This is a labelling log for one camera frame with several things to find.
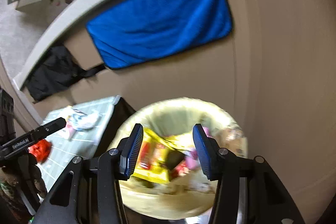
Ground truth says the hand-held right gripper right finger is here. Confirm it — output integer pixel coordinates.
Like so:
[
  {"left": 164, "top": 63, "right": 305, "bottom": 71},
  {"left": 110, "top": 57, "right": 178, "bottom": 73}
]
[{"left": 192, "top": 123, "right": 306, "bottom": 224}]

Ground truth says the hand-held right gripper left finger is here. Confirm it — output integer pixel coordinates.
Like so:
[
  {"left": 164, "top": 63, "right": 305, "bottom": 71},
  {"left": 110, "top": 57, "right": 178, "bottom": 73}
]
[{"left": 31, "top": 123, "right": 144, "bottom": 224}]

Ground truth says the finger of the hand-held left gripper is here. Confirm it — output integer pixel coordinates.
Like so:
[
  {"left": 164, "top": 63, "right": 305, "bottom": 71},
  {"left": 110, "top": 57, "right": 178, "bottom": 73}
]
[{"left": 30, "top": 117, "right": 67, "bottom": 139}]

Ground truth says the white pink small packet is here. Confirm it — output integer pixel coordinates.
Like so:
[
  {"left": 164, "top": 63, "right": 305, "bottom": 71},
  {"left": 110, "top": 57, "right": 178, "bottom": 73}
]
[{"left": 62, "top": 122, "right": 75, "bottom": 140}]

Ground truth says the yellow snack wrapper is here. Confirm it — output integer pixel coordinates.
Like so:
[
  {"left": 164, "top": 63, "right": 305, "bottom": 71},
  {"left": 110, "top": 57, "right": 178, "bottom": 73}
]
[{"left": 131, "top": 128, "right": 189, "bottom": 184}]

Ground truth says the trash bin with yellow bag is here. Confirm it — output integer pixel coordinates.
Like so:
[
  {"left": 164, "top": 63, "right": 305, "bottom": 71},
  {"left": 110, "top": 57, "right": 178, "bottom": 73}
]
[{"left": 104, "top": 97, "right": 248, "bottom": 220}]

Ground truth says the red plastic wrapper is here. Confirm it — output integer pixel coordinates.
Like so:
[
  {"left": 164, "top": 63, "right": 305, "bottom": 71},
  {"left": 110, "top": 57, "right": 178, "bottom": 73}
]
[{"left": 28, "top": 140, "right": 51, "bottom": 163}]

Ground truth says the white blue crumpled wrapper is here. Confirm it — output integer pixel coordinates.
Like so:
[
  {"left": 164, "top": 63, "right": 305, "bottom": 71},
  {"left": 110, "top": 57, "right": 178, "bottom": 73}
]
[{"left": 67, "top": 106, "right": 101, "bottom": 131}]

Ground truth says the brown crumpled wrapper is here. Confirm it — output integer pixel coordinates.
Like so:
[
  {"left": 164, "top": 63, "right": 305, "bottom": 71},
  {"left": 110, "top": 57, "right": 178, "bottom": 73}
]
[{"left": 218, "top": 124, "right": 244, "bottom": 146}]

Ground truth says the black fabric bag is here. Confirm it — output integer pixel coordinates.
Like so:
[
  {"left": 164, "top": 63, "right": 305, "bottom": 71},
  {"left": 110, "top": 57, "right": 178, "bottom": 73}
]
[{"left": 26, "top": 46, "right": 105, "bottom": 102}]

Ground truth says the blue towel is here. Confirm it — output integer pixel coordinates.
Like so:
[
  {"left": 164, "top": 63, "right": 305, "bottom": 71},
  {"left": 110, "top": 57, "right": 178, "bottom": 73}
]
[{"left": 86, "top": 0, "right": 234, "bottom": 70}]

